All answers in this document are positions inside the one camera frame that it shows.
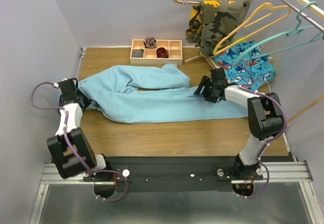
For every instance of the aluminium table edge rail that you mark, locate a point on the aluminium table edge rail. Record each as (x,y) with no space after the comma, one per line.
(78,64)

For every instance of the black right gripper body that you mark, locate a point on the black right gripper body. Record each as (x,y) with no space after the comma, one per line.
(212,98)

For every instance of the light blue trousers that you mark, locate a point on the light blue trousers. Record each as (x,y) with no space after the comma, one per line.
(137,94)

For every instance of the metal hanging rod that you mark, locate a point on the metal hanging rod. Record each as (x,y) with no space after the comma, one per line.
(312,12)

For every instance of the patterned pink black sock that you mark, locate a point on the patterned pink black sock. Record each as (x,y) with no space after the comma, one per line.
(150,43)

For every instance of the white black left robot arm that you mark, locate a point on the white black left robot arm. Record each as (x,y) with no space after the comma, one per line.
(70,150)

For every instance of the yellow plastic hanger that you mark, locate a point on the yellow plastic hanger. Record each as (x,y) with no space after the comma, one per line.
(220,48)

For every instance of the grey rolled sock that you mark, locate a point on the grey rolled sock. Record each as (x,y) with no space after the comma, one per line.
(138,53)

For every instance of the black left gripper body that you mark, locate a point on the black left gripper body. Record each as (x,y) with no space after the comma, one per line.
(86,100)

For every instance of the camouflage shorts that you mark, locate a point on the camouflage shorts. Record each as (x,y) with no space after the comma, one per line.
(212,21)

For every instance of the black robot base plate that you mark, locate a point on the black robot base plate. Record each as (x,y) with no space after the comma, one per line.
(183,174)

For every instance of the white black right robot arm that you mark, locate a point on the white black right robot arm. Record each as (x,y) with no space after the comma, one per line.
(266,118)

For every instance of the aluminium front frame rail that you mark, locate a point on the aluminium front frame rail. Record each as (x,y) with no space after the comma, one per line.
(279,172)

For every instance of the orange black rolled sock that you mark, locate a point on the orange black rolled sock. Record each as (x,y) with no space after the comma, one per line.
(162,52)

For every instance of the wooden compartment tray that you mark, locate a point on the wooden compartment tray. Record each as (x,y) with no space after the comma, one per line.
(174,48)

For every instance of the blue shark print shorts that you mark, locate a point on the blue shark print shorts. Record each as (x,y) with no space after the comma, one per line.
(255,70)

